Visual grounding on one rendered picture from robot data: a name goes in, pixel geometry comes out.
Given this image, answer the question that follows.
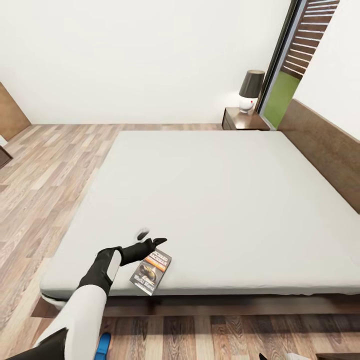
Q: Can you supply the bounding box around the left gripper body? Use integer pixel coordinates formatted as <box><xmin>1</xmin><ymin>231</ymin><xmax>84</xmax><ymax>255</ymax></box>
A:
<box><xmin>131</xmin><ymin>238</ymin><xmax>155</xmax><ymax>263</ymax></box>

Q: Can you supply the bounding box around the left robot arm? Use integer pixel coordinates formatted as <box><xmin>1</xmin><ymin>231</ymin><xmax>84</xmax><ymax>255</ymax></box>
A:
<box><xmin>5</xmin><ymin>227</ymin><xmax>167</xmax><ymax>360</ymax></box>

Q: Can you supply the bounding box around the hardback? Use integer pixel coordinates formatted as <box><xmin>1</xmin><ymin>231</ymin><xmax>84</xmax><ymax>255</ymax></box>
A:
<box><xmin>130</xmin><ymin>248</ymin><xmax>172</xmax><ymax>296</ymax></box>

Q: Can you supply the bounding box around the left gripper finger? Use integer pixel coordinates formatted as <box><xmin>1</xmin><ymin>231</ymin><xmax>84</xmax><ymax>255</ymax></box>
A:
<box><xmin>153</xmin><ymin>238</ymin><xmax>167</xmax><ymax>249</ymax></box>

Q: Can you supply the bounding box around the sandal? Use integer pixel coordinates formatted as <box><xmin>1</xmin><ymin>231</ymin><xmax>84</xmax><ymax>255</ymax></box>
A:
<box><xmin>94</xmin><ymin>333</ymin><xmax>111</xmax><ymax>360</ymax></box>

